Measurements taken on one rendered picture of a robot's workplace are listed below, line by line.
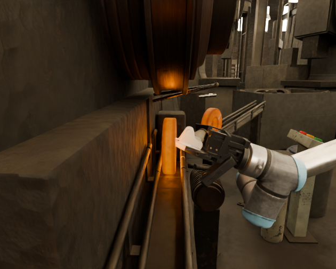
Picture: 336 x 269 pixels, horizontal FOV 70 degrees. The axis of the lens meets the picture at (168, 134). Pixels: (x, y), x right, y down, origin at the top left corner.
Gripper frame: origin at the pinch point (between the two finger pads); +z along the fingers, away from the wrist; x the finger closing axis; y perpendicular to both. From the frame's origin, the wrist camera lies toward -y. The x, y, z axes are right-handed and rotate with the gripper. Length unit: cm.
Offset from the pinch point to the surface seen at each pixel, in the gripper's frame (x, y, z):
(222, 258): -43, -63, -48
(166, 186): 9.2, -8.7, -1.5
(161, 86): 10.4, 14.2, 6.9
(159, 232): 25.7, -10.0, -1.5
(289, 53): -353, 108, -159
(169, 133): 6.0, 3.6, 1.8
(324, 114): -210, 28, -168
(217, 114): -46, 7, -19
